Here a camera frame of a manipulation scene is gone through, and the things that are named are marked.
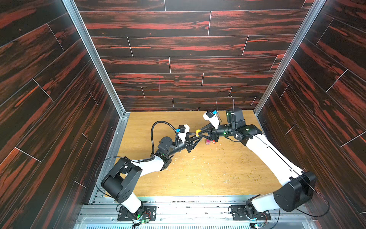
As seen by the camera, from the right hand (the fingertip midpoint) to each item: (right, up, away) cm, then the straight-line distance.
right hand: (202, 129), depth 76 cm
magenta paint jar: (+7, -9, +25) cm, 28 cm away
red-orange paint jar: (+4, -5, -9) cm, 11 cm away
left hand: (-1, -4, -1) cm, 5 cm away
